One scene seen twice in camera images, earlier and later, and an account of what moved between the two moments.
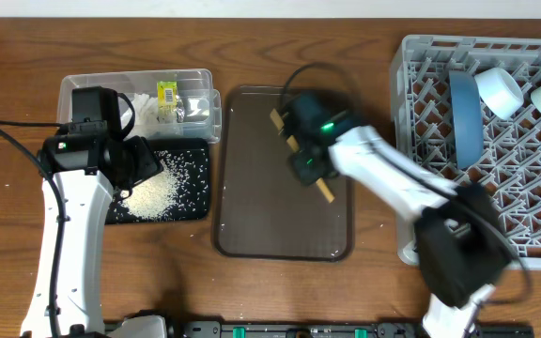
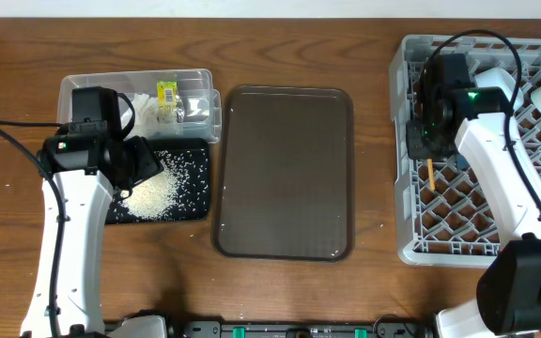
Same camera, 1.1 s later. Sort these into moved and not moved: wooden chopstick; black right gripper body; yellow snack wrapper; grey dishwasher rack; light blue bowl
Moved: wooden chopstick; black right gripper body
Not moved: light blue bowl; yellow snack wrapper; grey dishwasher rack
